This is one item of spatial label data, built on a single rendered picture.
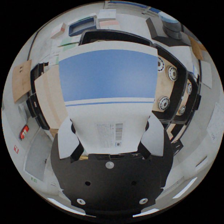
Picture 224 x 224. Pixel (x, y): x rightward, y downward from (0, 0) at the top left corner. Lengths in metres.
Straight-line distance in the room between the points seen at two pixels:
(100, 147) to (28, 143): 2.75
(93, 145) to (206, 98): 3.52
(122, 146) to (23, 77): 2.62
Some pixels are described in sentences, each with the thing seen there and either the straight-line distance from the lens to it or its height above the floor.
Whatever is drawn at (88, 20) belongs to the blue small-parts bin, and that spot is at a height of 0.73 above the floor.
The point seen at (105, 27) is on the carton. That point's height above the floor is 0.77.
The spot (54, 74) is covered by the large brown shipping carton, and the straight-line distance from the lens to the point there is 0.42.
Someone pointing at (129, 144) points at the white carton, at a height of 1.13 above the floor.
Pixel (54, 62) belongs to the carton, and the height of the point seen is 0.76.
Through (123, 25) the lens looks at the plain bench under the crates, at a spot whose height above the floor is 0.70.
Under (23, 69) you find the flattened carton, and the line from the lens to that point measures 2.67.
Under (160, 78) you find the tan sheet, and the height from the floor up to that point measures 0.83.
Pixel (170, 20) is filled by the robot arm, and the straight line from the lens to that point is 0.48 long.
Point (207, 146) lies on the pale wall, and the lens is 3.71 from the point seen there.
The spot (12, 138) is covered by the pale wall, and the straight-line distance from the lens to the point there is 2.64.
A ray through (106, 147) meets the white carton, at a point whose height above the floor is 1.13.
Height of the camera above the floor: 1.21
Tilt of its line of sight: 58 degrees down
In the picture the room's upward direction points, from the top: 175 degrees clockwise
